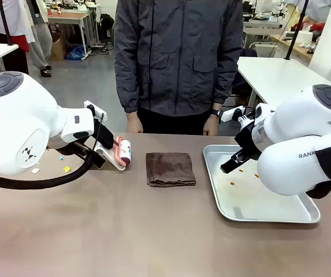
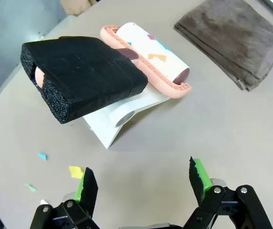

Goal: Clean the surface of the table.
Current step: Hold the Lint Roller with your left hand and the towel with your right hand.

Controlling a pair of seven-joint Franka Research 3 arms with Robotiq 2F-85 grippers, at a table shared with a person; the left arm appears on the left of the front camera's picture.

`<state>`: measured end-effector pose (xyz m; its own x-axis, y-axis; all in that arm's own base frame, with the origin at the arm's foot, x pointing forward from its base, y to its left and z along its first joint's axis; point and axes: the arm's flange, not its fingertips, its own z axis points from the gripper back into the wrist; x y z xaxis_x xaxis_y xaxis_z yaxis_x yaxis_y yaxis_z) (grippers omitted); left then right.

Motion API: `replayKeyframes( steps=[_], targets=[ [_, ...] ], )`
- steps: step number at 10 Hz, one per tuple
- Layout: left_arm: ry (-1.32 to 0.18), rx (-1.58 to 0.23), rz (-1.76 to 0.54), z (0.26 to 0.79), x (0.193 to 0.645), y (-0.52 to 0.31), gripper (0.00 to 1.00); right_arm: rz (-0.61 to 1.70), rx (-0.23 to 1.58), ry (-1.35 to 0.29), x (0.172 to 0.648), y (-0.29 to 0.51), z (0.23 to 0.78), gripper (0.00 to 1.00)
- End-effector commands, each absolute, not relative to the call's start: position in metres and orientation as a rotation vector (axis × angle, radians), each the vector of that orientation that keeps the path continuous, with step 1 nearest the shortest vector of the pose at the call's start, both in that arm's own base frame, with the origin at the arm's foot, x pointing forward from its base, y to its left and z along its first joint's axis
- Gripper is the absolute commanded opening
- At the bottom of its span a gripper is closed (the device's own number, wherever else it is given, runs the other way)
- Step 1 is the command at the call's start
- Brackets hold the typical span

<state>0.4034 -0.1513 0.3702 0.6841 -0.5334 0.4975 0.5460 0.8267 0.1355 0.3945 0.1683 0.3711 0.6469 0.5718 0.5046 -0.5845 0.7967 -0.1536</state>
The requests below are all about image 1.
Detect black trousers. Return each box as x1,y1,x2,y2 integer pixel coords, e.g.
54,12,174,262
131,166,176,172
137,106,213,136

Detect blue plastic bag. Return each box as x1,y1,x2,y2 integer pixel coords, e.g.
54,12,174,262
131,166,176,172
66,45,87,61

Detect cardboard box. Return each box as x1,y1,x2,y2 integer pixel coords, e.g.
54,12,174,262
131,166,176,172
50,36,67,61

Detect pink lint roller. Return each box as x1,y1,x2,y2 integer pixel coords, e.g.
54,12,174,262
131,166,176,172
113,136,133,167

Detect person's left hand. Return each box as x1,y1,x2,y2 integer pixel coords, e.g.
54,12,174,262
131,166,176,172
202,115,220,136

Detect grey zip jacket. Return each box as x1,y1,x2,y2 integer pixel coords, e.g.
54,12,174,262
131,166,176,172
114,0,244,117

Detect black pole on small table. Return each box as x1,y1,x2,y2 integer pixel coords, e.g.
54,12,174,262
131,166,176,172
0,0,14,46

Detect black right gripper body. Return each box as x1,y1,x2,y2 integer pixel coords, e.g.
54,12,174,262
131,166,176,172
234,122,263,159

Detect person's left forearm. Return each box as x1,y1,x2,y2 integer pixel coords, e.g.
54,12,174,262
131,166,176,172
212,54,240,110

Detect person's right hand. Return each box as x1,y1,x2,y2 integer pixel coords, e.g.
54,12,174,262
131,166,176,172
127,112,144,134

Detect brown cloth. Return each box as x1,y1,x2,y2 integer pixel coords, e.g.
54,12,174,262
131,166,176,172
146,152,197,188

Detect black cord on jacket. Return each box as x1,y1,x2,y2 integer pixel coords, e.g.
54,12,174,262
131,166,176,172
149,0,156,98

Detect metal baking tray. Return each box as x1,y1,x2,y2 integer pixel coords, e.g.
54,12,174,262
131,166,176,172
202,144,321,224

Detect wooden top desk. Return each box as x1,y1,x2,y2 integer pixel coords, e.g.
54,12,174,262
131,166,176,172
47,9,93,58

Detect person's right forearm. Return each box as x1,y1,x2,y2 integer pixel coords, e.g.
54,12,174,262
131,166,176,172
114,54,140,114

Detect white folded stand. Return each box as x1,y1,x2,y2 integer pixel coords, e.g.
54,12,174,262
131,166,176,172
94,145,127,172

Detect large white table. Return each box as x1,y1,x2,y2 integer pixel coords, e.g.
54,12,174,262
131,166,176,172
236,56,331,108

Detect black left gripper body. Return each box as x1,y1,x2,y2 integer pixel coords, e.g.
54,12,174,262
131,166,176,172
94,119,117,149

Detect black braided cable sleeve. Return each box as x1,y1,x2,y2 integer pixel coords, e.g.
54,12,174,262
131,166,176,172
0,149,104,190

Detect person in white coat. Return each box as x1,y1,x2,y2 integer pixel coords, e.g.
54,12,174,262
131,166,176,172
0,0,36,75

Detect wooden workbench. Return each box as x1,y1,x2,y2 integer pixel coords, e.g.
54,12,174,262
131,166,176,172
269,33,316,63

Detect black pole on bench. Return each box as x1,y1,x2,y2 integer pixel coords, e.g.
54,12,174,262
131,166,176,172
285,0,310,61

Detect person in beige trousers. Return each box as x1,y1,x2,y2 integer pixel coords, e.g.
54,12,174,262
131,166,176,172
26,0,54,78

